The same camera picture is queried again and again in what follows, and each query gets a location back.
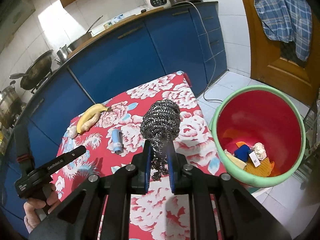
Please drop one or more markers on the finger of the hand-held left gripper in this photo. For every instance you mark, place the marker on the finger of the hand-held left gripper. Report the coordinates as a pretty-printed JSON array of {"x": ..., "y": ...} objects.
[
  {"x": 23, "y": 142},
  {"x": 76, "y": 152}
]

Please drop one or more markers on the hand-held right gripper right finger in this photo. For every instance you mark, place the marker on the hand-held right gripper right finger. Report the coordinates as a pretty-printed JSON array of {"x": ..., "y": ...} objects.
[{"x": 170, "y": 165}]

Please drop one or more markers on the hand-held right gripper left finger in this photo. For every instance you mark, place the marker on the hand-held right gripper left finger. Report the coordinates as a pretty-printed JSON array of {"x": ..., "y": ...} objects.
[{"x": 148, "y": 162}]

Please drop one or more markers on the orange cloth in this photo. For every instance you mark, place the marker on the orange cloth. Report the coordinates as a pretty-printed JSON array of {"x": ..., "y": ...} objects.
[{"x": 241, "y": 144}]

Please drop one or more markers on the blue cloth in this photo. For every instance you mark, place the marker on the blue cloth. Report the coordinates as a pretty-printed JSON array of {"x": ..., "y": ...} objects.
[{"x": 243, "y": 155}]

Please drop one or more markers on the large paper ball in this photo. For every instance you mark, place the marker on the large paper ball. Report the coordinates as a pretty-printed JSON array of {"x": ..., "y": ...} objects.
[{"x": 260, "y": 150}]

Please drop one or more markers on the red bucket green rim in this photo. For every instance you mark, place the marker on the red bucket green rim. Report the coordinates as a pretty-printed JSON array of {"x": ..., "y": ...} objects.
[{"x": 262, "y": 115}]

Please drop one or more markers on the person's left hand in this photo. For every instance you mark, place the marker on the person's left hand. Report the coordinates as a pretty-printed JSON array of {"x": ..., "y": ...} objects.
[{"x": 53, "y": 195}]

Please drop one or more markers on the garlic bulb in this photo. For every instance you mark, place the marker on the garlic bulb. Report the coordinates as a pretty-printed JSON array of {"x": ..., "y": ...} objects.
[{"x": 72, "y": 131}]

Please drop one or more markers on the ginger root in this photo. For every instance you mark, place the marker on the ginger root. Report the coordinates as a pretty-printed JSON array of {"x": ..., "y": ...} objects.
[{"x": 92, "y": 122}]

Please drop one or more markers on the red floral tablecloth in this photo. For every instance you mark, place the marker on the red floral tablecloth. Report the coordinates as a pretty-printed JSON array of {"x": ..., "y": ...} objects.
[{"x": 192, "y": 137}]

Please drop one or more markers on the light blue plastic roll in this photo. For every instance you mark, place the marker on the light blue plastic roll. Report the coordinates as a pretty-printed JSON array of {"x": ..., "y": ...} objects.
[{"x": 117, "y": 140}]

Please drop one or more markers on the yellow banana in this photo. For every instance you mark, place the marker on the yellow banana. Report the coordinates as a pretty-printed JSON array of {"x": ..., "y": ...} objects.
[{"x": 88, "y": 116}]

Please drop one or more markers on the steel steamer pot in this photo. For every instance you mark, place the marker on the steel steamer pot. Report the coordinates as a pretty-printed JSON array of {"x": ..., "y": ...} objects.
[{"x": 8, "y": 105}]

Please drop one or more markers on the gas stove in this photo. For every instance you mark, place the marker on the gas stove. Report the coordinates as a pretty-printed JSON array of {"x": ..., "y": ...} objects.
[{"x": 42, "y": 81}]

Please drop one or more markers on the dark wok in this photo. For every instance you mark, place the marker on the dark wok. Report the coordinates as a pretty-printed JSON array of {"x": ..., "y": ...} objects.
[{"x": 37, "y": 68}]

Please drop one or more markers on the white teal flat box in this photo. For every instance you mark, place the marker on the white teal flat box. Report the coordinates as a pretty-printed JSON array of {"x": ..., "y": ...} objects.
[{"x": 258, "y": 193}]

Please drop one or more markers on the small steel pot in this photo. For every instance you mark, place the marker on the small steel pot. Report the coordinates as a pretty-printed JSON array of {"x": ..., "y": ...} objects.
[{"x": 62, "y": 53}]

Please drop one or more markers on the blue kitchen base cabinet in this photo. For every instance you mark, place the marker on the blue kitchen base cabinet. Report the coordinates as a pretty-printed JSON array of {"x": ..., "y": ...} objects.
[{"x": 125, "y": 55}]

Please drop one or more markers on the small white counter container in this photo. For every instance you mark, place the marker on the small white counter container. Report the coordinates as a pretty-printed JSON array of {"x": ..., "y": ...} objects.
[{"x": 108, "y": 25}]

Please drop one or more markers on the wooden door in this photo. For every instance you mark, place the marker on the wooden door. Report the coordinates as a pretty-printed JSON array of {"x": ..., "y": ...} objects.
[{"x": 262, "y": 62}]

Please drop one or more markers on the blue white packet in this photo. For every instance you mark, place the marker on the blue white packet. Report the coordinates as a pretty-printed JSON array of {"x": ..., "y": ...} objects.
[{"x": 117, "y": 18}]

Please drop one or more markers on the black metal rack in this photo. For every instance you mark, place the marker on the black metal rack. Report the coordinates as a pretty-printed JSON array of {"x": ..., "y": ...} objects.
[{"x": 312, "y": 135}]

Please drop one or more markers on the blue plaid shirt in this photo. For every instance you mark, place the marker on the blue plaid shirt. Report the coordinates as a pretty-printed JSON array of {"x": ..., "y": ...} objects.
[{"x": 282, "y": 10}]

